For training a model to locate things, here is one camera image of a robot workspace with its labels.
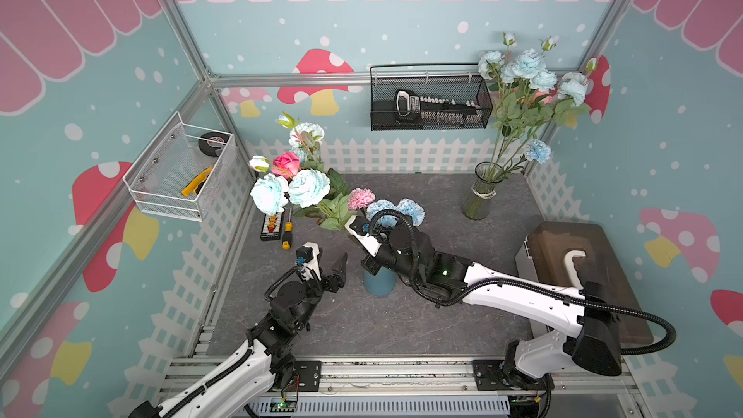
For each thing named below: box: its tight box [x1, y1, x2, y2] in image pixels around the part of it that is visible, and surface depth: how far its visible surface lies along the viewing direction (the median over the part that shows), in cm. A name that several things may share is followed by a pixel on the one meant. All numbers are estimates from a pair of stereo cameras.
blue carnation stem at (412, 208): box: [394, 197, 426, 227], surface depth 66 cm
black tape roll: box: [197, 131, 231, 157], surface depth 82 cm
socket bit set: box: [394, 89, 484, 126], surface depth 91 cm
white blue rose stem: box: [276, 112, 326, 171], surface depth 61 cm
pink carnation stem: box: [348, 187, 377, 211], surface depth 68 cm
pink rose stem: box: [270, 151, 301, 180], surface depth 54 cm
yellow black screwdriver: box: [282, 207, 294, 251], surface depth 104 cm
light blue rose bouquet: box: [477, 31, 598, 182], surface depth 81 cm
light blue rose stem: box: [250, 168, 357, 230], surface depth 53 cm
